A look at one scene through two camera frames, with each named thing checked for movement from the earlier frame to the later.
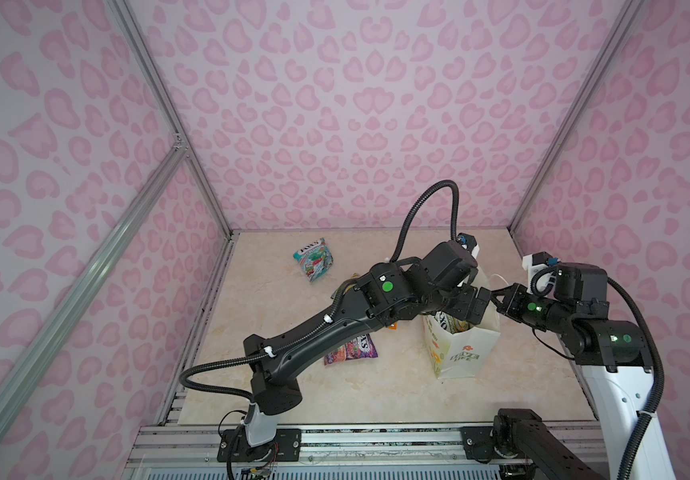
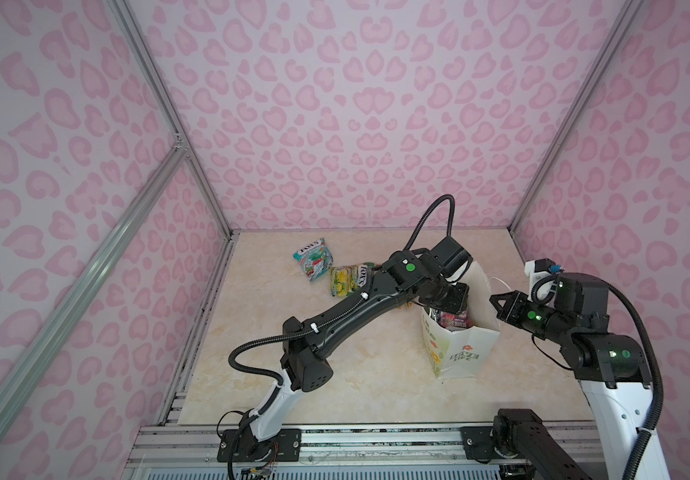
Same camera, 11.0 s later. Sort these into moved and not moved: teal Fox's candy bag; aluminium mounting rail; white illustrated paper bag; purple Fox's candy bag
Moved: purple Fox's candy bag
Not moved: aluminium mounting rail; teal Fox's candy bag; white illustrated paper bag
